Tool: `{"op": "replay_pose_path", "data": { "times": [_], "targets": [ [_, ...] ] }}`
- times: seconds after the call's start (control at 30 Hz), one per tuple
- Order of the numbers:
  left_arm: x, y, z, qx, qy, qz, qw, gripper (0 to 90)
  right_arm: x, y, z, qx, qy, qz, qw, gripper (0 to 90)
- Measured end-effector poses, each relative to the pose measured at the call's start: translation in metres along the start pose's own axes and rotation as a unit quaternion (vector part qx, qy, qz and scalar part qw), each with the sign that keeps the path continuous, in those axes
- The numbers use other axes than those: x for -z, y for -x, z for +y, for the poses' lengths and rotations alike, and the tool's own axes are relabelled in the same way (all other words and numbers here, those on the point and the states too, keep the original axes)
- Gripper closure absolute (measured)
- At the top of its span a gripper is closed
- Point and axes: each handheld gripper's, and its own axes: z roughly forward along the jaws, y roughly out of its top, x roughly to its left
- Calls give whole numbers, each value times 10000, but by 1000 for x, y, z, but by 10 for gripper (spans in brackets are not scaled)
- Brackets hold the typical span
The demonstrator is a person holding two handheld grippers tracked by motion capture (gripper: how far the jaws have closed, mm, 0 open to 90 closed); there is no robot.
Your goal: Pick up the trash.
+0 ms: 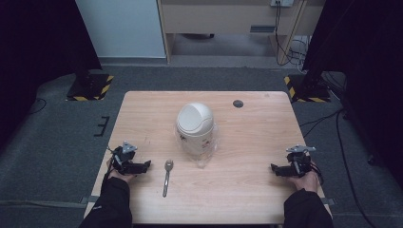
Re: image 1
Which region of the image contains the black floor cable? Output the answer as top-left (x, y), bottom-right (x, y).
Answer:
top-left (28, 97), bottom-right (48, 116)
top-left (298, 107), bottom-right (379, 228)

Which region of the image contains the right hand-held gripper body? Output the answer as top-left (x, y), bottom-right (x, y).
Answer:
top-left (285, 144), bottom-right (317, 177)

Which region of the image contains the white swing-lid trash can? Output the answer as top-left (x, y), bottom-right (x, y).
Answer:
top-left (175, 102), bottom-right (216, 157)

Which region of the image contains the black cables bundle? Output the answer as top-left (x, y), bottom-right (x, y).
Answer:
top-left (273, 1), bottom-right (311, 74)

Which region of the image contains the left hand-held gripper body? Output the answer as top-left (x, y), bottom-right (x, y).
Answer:
top-left (110, 141), bottom-right (140, 175)

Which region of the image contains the white board panel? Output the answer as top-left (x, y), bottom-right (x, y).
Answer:
top-left (75, 0), bottom-right (167, 59)

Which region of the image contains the person's right hand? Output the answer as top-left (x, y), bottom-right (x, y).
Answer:
top-left (286, 161), bottom-right (320, 194)

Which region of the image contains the black stand base striped edge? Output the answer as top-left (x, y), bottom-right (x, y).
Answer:
top-left (66, 73), bottom-right (115, 103)
top-left (283, 74), bottom-right (332, 104)

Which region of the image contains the beige wooden desk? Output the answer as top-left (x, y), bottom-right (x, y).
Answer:
top-left (157, 0), bottom-right (327, 64)

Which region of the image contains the metal spoon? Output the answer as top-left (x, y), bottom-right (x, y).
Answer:
top-left (162, 159), bottom-right (175, 199)

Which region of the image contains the black curtain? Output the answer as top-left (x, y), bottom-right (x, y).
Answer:
top-left (0, 0), bottom-right (103, 153)
top-left (301, 0), bottom-right (403, 191)

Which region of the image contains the white power outlet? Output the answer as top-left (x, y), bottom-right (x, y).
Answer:
top-left (270, 0), bottom-right (295, 9)

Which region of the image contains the person's left hand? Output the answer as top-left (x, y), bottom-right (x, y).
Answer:
top-left (106, 157), bottom-right (138, 184)

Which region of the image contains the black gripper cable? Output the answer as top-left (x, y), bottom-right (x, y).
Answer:
top-left (311, 163), bottom-right (325, 186)
top-left (100, 145), bottom-right (117, 194)

